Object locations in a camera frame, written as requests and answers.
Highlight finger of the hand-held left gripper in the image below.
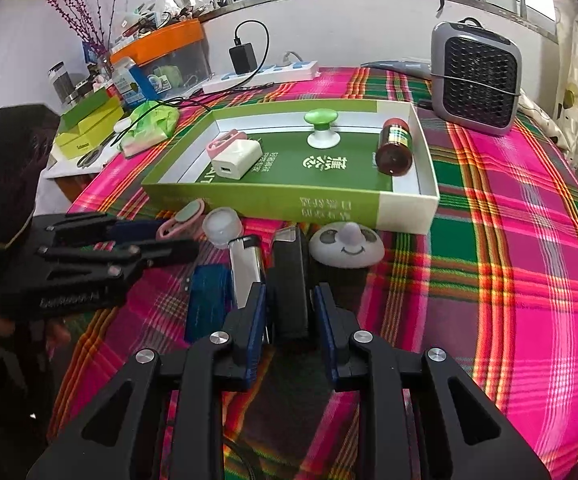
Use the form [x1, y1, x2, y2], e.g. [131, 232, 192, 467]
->
[38, 239, 201, 281]
[44, 212, 166, 244]

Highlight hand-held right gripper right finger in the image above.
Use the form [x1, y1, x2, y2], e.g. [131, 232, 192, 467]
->
[311, 282, 552, 480]

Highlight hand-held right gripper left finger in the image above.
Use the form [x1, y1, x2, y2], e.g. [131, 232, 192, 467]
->
[26, 282, 270, 480]

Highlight pink clip with green pad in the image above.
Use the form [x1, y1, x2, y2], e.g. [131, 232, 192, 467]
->
[156, 199, 206, 241]

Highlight translucent blue USB tester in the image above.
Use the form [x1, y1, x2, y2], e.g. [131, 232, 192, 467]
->
[185, 264, 234, 343]

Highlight translucent white round cap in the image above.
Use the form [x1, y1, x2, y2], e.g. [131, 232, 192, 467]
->
[201, 207, 242, 247]

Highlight black lighter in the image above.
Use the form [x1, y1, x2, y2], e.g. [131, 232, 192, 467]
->
[271, 227, 311, 342]

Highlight silver lighter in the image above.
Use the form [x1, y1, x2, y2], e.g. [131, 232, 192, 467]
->
[229, 236, 270, 313]

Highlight white koala face hook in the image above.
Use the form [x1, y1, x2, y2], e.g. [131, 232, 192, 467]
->
[309, 222, 385, 267]

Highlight green cardboard box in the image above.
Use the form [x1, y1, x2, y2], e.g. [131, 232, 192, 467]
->
[141, 99, 441, 235]

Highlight white USB charger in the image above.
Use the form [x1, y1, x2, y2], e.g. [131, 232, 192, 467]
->
[211, 140, 265, 181]

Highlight pink curved cable winder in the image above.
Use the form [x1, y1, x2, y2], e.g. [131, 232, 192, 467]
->
[206, 129, 247, 157]

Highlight brown medicine bottle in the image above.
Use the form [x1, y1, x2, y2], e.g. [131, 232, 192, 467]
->
[374, 116, 415, 176]

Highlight green topped white knob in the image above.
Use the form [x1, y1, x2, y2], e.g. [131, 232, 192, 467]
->
[303, 109, 339, 148]

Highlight person's left hand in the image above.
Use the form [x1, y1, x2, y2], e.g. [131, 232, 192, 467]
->
[0, 310, 70, 359]

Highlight yellow-green cardboard box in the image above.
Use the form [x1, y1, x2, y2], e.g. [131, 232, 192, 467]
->
[51, 97, 124, 161]

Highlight green tissue pack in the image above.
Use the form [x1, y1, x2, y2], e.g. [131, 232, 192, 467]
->
[119, 100, 180, 158]

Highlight dark green lidded box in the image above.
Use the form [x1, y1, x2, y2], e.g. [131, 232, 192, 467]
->
[61, 87, 110, 131]

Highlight blue and white carton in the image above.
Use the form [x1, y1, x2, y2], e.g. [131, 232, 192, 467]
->
[111, 57, 162, 108]

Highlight dark glass jar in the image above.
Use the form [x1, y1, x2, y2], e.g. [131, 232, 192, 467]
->
[48, 62, 74, 103]

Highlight pink green plaid tablecloth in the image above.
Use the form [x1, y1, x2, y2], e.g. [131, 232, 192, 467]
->
[49, 65, 578, 480]

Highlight orange lidded storage container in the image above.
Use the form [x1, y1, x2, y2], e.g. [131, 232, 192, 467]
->
[110, 18, 212, 101]

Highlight black power adapter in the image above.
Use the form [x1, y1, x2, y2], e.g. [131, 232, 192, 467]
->
[229, 44, 258, 75]

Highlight white power strip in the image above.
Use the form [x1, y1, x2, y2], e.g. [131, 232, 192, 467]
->
[203, 60, 320, 95]

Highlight purple dried flower branches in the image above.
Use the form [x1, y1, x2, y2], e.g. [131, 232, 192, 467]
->
[41, 0, 120, 58]

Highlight pile of small sundries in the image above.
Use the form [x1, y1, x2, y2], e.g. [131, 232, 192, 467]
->
[114, 0, 220, 36]

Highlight grey floral folded umbrella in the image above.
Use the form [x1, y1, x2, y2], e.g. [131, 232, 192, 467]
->
[360, 58, 435, 79]

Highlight grey mini heater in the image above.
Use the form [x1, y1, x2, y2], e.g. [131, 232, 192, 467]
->
[430, 19, 524, 136]

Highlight grey handled scissors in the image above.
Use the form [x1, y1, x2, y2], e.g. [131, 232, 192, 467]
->
[76, 130, 124, 167]

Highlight black charging cable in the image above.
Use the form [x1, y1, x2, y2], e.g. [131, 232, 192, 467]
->
[169, 20, 276, 111]

